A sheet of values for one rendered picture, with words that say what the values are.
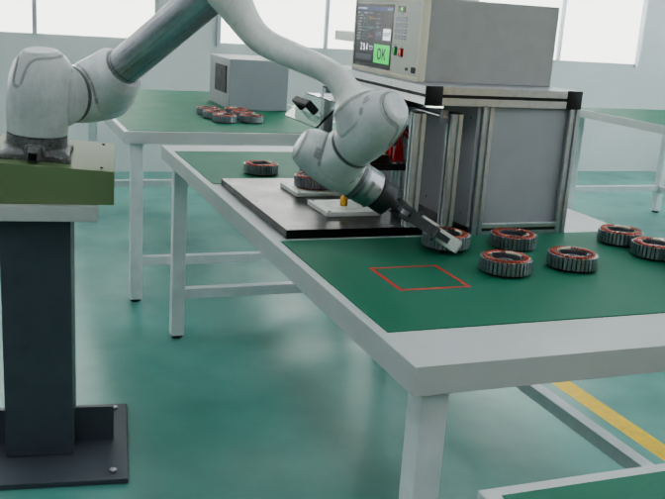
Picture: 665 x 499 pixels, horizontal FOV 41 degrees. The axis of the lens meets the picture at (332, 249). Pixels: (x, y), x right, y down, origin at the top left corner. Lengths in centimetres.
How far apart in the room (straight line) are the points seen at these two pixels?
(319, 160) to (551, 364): 70
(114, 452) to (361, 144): 127
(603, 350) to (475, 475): 119
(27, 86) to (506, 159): 122
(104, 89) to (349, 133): 87
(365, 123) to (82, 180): 86
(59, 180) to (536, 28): 128
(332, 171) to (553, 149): 68
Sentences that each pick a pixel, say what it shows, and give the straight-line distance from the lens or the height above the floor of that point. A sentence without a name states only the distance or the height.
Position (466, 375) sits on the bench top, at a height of 73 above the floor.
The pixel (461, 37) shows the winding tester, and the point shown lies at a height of 123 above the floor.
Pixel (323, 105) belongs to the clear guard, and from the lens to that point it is 215.
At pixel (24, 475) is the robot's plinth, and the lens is 260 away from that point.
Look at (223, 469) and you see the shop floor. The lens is 261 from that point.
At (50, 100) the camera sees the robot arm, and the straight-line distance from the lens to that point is 240.
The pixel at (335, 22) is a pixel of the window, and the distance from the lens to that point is 731.
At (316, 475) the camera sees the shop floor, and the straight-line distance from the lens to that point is 260.
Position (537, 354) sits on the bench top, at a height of 75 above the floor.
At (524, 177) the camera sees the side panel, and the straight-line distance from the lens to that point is 232.
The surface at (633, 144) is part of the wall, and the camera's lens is 895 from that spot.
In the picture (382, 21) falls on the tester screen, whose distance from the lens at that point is 245.
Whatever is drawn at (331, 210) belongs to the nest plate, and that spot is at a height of 78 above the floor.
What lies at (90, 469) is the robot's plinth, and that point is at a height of 2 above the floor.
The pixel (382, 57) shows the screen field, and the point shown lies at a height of 116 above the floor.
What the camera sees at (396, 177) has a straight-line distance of 237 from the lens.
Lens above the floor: 126
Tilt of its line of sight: 15 degrees down
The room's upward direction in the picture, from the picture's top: 4 degrees clockwise
